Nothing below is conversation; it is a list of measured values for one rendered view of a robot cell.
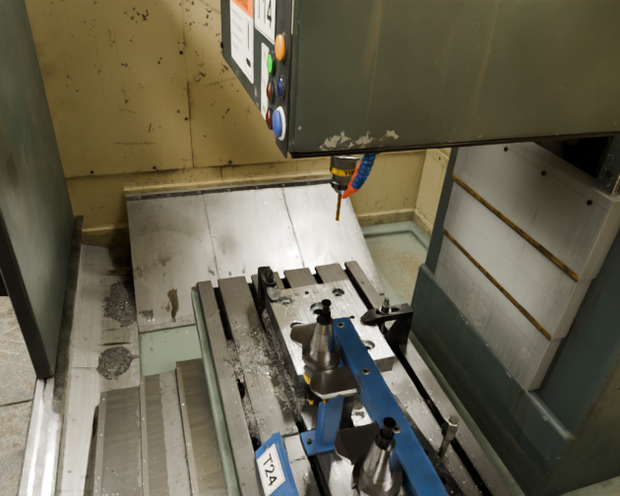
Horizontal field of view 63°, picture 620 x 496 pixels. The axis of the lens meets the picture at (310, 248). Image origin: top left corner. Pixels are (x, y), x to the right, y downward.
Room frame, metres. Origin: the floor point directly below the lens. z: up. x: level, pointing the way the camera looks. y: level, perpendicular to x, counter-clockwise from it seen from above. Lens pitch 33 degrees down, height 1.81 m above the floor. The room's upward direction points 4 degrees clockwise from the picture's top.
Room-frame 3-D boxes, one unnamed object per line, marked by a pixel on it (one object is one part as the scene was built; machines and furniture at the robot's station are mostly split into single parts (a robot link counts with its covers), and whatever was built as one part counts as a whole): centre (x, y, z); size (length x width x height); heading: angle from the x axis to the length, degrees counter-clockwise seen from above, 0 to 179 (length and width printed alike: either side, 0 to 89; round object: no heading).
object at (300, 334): (0.63, -0.01, 1.21); 0.07 x 0.05 x 0.01; 110
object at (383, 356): (0.92, -0.05, 0.97); 0.29 x 0.23 x 0.05; 20
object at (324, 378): (0.53, -0.05, 1.21); 0.07 x 0.05 x 0.01; 110
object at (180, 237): (1.51, 0.18, 0.75); 0.89 x 0.67 x 0.26; 110
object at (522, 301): (1.04, -0.47, 1.16); 0.48 x 0.05 x 0.51; 20
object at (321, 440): (0.65, -0.06, 1.05); 0.10 x 0.05 x 0.30; 110
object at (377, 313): (0.95, -0.20, 0.97); 0.13 x 0.03 x 0.15; 110
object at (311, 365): (0.58, -0.03, 1.21); 0.06 x 0.06 x 0.03
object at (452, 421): (0.63, -0.30, 0.96); 0.03 x 0.03 x 0.13
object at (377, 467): (0.38, -0.11, 1.26); 0.04 x 0.04 x 0.07
